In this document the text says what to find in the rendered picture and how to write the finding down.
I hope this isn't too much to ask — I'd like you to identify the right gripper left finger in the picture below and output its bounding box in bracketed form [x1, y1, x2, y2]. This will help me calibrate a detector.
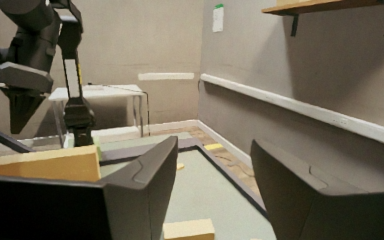
[0, 135, 178, 240]

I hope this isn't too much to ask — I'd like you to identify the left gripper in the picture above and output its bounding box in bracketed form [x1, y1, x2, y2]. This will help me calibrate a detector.
[0, 33, 56, 135]

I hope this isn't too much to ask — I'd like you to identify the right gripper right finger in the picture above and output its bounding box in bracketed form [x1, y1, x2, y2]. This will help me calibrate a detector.
[250, 139, 384, 240]

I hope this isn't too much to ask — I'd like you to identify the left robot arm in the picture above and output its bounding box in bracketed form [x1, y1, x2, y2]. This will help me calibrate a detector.
[0, 0, 97, 148]

